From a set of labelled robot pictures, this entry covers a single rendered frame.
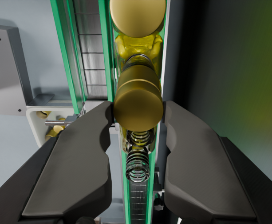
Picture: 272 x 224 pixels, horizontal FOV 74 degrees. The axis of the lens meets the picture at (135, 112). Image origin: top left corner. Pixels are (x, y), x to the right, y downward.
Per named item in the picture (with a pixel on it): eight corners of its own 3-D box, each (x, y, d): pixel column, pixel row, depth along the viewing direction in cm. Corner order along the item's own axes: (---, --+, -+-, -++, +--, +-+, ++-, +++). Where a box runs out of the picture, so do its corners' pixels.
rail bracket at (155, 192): (171, 172, 61) (178, 212, 49) (150, 172, 61) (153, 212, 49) (172, 164, 58) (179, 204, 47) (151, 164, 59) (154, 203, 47)
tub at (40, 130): (108, 135, 68) (105, 152, 61) (50, 135, 69) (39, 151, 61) (104, 94, 59) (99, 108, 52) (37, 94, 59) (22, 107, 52)
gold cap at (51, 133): (51, 144, 63) (56, 136, 67) (57, 139, 62) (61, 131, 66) (42, 138, 62) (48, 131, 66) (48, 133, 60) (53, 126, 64)
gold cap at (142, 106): (158, 103, 16) (163, 134, 13) (119, 103, 16) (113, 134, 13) (160, 64, 14) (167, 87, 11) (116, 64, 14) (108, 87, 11)
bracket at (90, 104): (118, 100, 53) (116, 112, 47) (86, 100, 53) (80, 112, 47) (117, 89, 51) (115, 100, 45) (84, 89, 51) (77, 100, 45)
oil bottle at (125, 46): (151, 48, 39) (163, 91, 21) (126, 49, 39) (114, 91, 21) (152, 19, 36) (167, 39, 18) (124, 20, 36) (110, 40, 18)
